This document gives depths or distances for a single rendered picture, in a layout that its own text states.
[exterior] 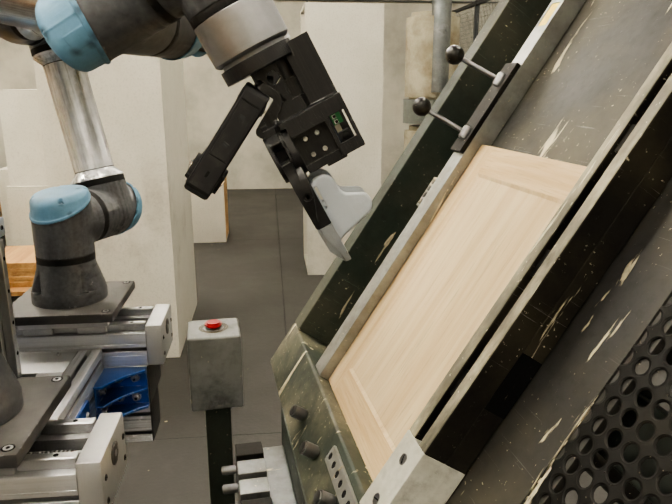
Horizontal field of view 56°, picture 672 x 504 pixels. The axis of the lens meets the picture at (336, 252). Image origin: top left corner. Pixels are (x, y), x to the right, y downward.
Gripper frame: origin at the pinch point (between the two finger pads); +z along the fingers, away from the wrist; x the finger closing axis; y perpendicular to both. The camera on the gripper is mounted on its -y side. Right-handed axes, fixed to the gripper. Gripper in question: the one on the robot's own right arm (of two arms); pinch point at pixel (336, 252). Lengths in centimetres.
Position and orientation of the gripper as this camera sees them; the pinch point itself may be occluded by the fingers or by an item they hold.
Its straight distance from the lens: 62.9
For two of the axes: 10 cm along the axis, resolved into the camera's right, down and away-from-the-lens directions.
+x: -1.0, -2.6, 9.6
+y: 8.8, -4.7, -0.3
